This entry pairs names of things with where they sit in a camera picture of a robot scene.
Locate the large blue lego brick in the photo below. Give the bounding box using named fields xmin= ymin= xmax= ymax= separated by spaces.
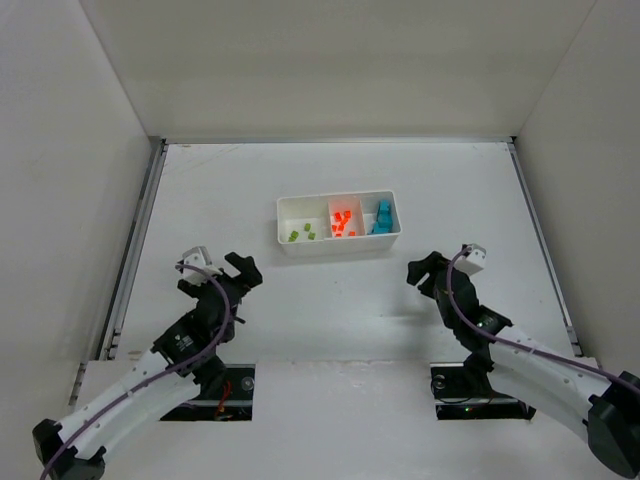
xmin=371 ymin=212 xmax=393 ymax=234

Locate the blue lego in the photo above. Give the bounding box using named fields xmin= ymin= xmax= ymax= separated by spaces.
xmin=378 ymin=200 xmax=391 ymax=215

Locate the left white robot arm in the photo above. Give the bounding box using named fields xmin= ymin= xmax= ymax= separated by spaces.
xmin=32 ymin=247 xmax=263 ymax=479

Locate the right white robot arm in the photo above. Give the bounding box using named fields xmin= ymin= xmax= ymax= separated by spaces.
xmin=407 ymin=244 xmax=639 ymax=479

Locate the white three-compartment sorting tray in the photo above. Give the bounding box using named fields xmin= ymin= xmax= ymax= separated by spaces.
xmin=276 ymin=190 xmax=402 ymax=258

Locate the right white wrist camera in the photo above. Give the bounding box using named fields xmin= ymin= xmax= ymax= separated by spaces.
xmin=455 ymin=244 xmax=486 ymax=277

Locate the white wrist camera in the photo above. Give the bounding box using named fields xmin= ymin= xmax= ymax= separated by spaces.
xmin=455 ymin=244 xmax=486 ymax=277
xmin=176 ymin=246 xmax=222 ymax=286

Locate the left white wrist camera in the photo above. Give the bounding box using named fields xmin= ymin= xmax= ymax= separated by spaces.
xmin=176 ymin=246 xmax=222 ymax=286

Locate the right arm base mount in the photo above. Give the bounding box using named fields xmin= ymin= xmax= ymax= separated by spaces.
xmin=429 ymin=354 xmax=536 ymax=421

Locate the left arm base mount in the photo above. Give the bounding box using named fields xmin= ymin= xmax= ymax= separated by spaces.
xmin=160 ymin=364 xmax=256 ymax=423

